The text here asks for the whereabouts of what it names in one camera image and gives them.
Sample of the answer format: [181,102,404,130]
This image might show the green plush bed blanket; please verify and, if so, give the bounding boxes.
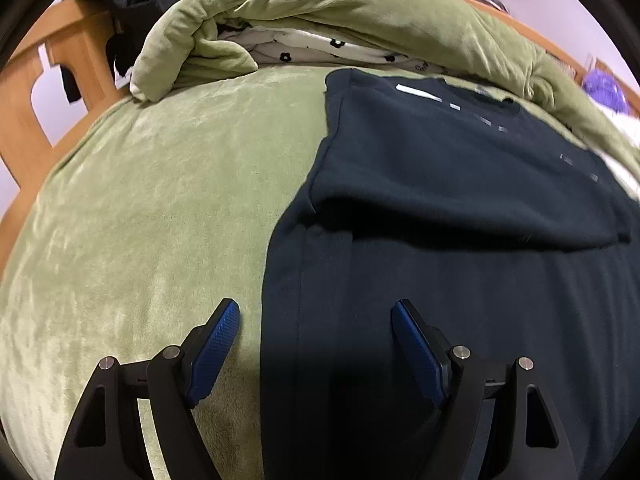
[0,64,331,480]

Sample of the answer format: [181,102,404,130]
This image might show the navy sweatshirt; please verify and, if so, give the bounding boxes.
[260,67,640,480]

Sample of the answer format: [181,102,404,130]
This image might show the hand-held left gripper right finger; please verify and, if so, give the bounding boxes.
[390,299,583,480]

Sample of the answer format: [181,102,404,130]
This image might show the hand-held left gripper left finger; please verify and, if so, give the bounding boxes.
[54,297,242,480]

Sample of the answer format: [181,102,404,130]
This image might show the purple plush toy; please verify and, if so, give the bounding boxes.
[582,70,628,111]

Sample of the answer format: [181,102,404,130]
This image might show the wooden bed frame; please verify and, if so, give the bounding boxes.
[0,0,621,231]

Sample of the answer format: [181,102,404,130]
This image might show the green quilt with floral lining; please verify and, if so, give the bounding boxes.
[130,0,640,196]

